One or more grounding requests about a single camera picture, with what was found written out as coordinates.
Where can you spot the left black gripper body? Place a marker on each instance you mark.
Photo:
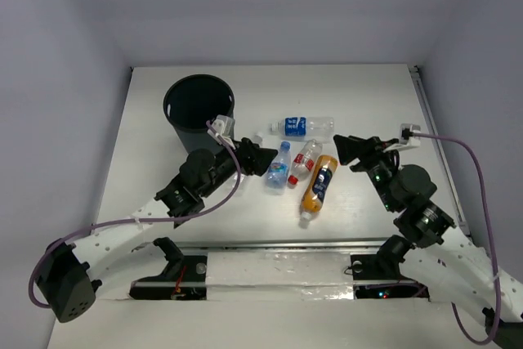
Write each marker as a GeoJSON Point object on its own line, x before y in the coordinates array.
{"type": "Point", "coordinates": [247, 153]}

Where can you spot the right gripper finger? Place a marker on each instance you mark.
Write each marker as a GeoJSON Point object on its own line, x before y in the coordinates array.
{"type": "Point", "coordinates": [349, 146]}
{"type": "Point", "coordinates": [348, 158]}

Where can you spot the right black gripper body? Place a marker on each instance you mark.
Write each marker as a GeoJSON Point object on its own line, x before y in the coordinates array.
{"type": "Point", "coordinates": [377, 160]}

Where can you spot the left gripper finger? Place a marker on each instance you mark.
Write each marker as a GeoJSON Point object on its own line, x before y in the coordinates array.
{"type": "Point", "coordinates": [259, 168]}
{"type": "Point", "coordinates": [262, 154]}

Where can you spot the orange juice bottle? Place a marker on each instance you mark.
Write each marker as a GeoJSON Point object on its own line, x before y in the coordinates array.
{"type": "Point", "coordinates": [313, 198]}

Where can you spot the small bottle blue cap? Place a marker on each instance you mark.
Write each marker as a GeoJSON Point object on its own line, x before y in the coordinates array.
{"type": "Point", "coordinates": [277, 174]}

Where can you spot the crushed bottle red cap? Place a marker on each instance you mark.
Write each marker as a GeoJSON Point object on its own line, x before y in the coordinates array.
{"type": "Point", "coordinates": [304, 162]}

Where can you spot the clear bottle blue label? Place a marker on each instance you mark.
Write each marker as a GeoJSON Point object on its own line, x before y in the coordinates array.
{"type": "Point", "coordinates": [302, 127]}

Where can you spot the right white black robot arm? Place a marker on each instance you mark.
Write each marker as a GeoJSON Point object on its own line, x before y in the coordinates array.
{"type": "Point", "coordinates": [430, 248]}

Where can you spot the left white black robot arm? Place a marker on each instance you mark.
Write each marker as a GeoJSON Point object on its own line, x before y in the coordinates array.
{"type": "Point", "coordinates": [68, 274]}

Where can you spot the dark grey round bin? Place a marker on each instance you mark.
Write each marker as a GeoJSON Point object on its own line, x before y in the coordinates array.
{"type": "Point", "coordinates": [191, 102]}

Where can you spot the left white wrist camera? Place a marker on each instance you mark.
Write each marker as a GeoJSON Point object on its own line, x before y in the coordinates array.
{"type": "Point", "coordinates": [223, 126]}

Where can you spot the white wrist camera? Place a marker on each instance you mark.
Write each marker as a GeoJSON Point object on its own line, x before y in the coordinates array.
{"type": "Point", "coordinates": [223, 126]}
{"type": "Point", "coordinates": [409, 138]}

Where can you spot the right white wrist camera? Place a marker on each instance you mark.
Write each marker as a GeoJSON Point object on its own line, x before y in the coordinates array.
{"type": "Point", "coordinates": [409, 138]}

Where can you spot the side aluminium rail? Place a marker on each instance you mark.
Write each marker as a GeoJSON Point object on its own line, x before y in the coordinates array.
{"type": "Point", "coordinates": [415, 75]}

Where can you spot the aluminium mounting rail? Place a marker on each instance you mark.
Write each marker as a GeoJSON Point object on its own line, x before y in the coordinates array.
{"type": "Point", "coordinates": [272, 274]}

